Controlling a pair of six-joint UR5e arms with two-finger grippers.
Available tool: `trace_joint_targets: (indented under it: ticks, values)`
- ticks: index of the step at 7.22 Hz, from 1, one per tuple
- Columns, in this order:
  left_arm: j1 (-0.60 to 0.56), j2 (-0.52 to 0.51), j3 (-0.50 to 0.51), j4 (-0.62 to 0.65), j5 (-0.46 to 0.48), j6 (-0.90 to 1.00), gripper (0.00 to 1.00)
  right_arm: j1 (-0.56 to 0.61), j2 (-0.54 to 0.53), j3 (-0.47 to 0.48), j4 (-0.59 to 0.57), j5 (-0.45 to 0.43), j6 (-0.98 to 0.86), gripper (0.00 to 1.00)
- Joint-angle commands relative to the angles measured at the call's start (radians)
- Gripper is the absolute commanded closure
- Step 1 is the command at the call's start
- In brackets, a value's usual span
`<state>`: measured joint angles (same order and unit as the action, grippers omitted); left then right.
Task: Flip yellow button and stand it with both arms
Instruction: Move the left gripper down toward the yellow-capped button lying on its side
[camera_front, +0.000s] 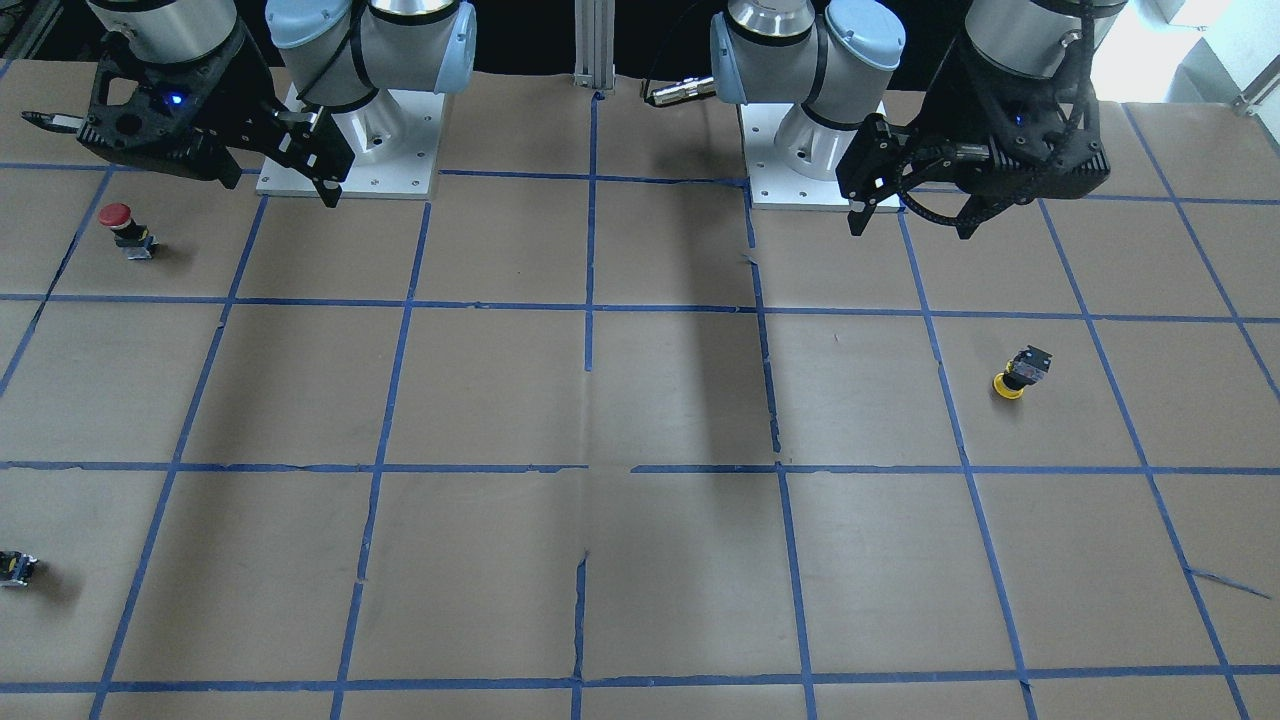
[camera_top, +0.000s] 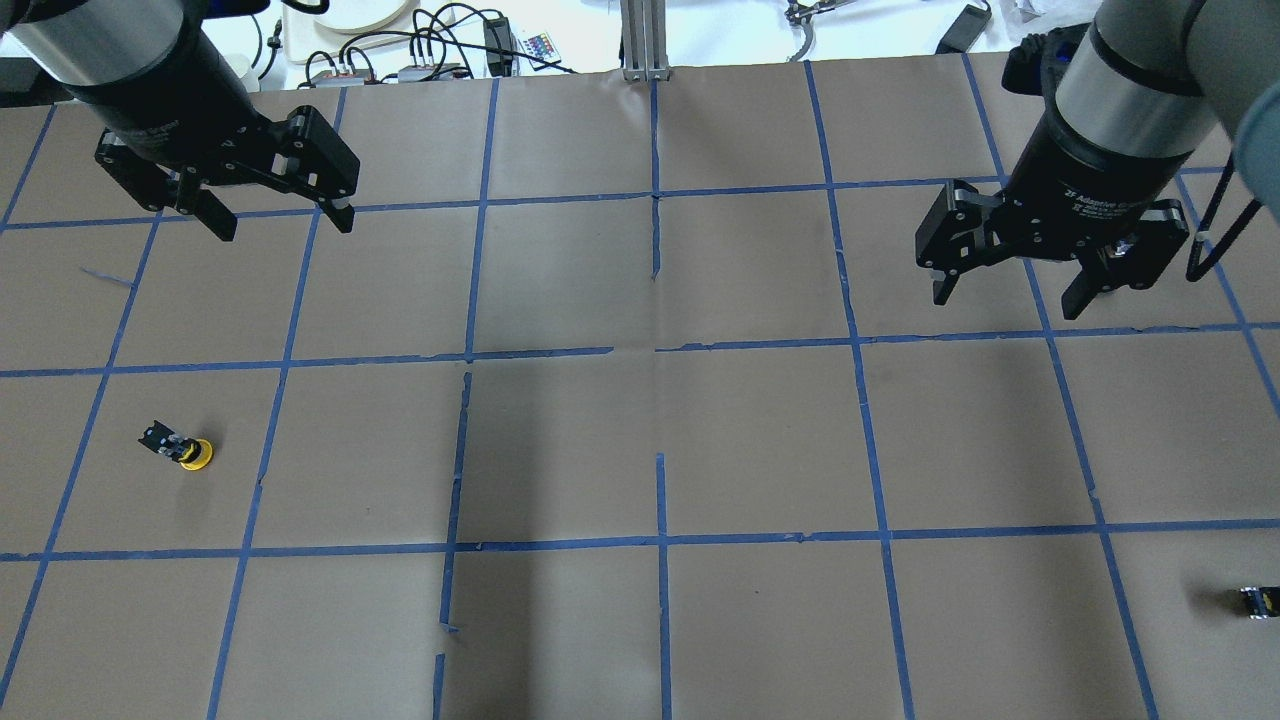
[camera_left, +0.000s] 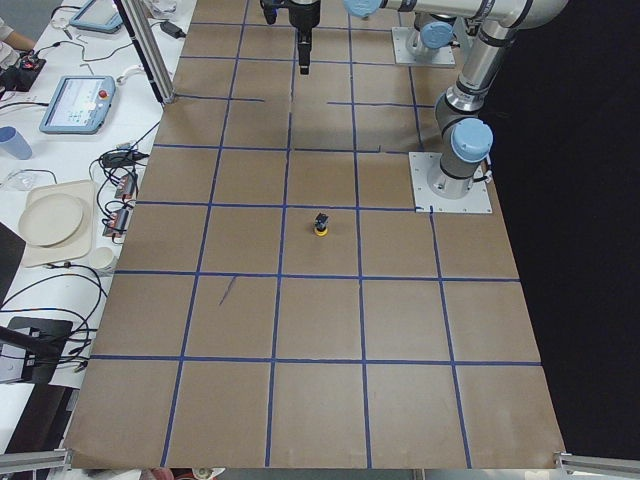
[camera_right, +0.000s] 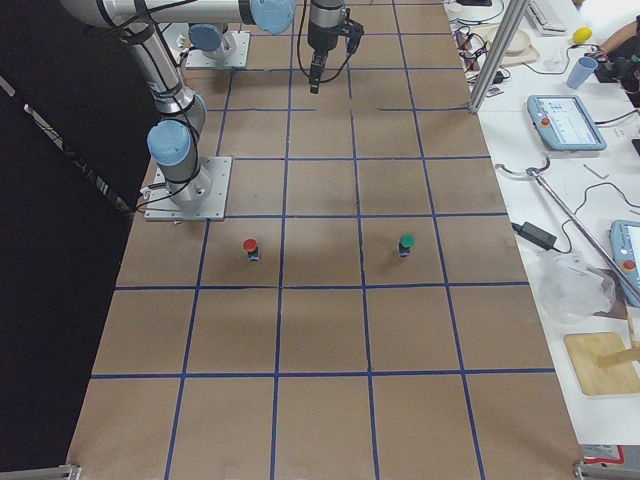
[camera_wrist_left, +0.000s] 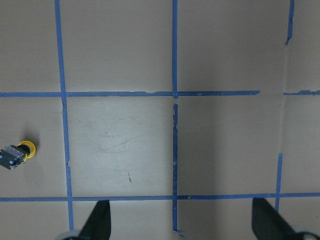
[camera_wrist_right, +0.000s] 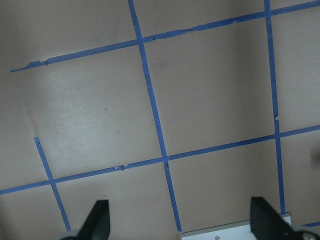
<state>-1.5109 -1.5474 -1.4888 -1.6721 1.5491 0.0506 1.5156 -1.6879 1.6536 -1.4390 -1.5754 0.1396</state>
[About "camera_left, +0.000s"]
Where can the aluminium rail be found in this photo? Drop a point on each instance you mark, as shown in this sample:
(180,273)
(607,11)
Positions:
(597,465)
(33,461)

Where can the circuit board upper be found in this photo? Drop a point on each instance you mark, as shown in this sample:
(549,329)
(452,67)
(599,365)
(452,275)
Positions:
(127,186)

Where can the aluminium frame post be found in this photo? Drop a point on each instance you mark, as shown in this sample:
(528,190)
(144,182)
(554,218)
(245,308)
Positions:
(135,22)

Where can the person in white shirt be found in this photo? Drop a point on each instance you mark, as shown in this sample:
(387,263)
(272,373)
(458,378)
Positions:
(12,45)

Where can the black usb adapter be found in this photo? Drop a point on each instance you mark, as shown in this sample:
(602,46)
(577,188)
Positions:
(121,158)

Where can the beige tray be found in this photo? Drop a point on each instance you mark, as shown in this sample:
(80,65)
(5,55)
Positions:
(81,242)

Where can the blue teach pendant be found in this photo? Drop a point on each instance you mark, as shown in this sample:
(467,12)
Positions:
(80,105)
(99,16)

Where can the circuit board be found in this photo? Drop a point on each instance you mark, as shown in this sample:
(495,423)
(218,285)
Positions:
(127,186)
(116,223)

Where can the black power adapter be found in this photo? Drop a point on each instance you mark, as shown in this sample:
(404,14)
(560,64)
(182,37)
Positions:
(172,30)

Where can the beige round plate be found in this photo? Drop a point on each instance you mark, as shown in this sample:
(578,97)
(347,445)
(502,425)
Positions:
(50,220)

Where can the circuit board lower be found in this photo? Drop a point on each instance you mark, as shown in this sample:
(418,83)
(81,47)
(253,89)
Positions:
(116,223)

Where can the blue teach pendant near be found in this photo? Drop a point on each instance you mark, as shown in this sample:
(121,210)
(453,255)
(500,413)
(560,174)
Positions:
(80,105)

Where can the aluminium rail bottom left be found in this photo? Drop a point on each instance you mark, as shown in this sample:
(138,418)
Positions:
(33,461)

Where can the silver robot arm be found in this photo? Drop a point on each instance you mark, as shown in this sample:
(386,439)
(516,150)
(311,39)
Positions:
(390,77)
(426,43)

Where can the blue plastic cup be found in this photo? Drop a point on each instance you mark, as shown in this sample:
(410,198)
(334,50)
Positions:
(14,143)

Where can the brown paper table cover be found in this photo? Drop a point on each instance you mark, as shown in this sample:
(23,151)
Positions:
(235,336)

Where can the yellow push button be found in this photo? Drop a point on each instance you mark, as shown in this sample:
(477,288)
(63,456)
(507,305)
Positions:
(320,225)

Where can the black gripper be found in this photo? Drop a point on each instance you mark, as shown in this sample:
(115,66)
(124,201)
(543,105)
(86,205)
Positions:
(305,14)

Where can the clear plastic bag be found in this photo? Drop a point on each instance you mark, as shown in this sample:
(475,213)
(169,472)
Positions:
(20,180)

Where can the blue teach pendant far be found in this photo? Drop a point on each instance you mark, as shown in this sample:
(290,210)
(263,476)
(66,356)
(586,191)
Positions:
(99,16)

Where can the aluminium rail bottom right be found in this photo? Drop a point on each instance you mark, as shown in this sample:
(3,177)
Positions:
(597,465)

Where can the black camera stand base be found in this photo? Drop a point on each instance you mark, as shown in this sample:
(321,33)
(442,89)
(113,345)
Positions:
(31,349)

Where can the white paper cup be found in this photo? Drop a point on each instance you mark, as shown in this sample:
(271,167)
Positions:
(103,260)

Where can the black device with red button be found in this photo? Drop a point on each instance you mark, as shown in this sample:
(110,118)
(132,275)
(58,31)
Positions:
(23,73)

